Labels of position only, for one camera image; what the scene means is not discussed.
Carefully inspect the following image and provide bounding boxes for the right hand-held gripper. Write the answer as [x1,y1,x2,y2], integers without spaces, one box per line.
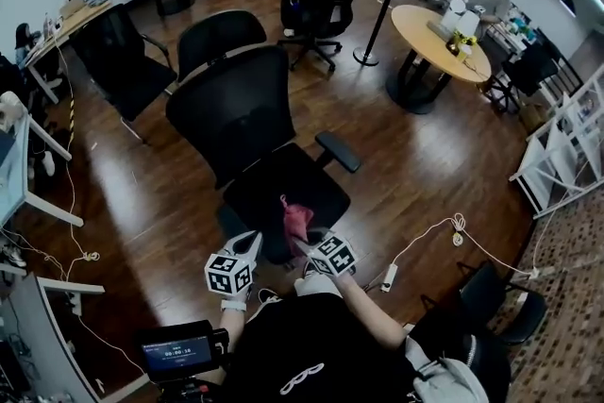
[289,226,358,277]

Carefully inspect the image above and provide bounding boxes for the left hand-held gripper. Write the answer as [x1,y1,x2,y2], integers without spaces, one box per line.
[203,229,264,302]

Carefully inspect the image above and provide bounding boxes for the pink cloth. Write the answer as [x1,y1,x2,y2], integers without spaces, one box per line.
[279,193,315,259]

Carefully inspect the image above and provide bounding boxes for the black mesh office chair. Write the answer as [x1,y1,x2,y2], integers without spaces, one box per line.
[165,44,362,268]

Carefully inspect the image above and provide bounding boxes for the person's left forearm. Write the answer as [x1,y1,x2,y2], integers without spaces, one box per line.
[219,307,247,348]

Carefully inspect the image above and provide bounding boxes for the person's right forearm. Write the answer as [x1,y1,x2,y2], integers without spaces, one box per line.
[329,271,410,348]

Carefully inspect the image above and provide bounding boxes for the black stool chair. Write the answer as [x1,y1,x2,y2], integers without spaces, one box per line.
[418,260,549,346]

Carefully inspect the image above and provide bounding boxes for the black round-backed chair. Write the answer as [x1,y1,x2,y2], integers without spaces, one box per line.
[177,9,268,82]

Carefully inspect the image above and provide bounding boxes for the black cantilever visitor chair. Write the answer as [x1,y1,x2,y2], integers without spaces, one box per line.
[69,3,179,125]

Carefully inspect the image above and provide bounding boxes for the black swivel office chair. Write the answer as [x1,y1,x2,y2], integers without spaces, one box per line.
[277,0,376,73]

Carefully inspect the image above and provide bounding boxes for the white power strip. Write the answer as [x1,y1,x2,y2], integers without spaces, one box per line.
[378,263,398,294]

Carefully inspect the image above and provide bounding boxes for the person's black shirt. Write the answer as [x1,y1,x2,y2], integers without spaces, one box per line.
[221,294,419,403]

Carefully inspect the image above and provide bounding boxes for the black monitor device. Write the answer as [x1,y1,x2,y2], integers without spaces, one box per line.
[135,319,230,386]

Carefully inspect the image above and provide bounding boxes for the grey bag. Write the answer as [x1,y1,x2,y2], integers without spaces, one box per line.
[404,334,478,403]

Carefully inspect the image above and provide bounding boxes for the grey white desk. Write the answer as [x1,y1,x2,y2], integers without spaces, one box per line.
[0,262,107,403]

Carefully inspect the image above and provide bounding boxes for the round wooden table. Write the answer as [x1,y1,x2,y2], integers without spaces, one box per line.
[385,4,493,115]

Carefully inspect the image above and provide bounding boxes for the yellow toy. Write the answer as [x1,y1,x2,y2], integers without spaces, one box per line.
[451,28,478,49]

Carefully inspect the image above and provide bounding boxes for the white containers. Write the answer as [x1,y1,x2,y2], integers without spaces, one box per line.
[440,0,478,39]

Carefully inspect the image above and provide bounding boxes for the white shelf rack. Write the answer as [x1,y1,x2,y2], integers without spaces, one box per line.
[508,64,604,220]

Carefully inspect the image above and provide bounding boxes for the black mesh armchair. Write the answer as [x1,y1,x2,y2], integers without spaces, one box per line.
[489,38,585,115]

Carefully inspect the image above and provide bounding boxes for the long wooden desk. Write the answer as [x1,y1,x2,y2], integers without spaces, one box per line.
[23,0,115,106]

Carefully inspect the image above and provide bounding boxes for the white power cable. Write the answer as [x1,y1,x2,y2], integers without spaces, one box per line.
[365,211,542,292]

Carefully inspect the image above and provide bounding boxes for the thin yellow floor cable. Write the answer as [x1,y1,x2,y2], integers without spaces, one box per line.
[51,32,147,377]

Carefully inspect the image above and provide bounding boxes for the white frame desk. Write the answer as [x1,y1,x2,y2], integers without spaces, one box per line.
[0,90,85,228]

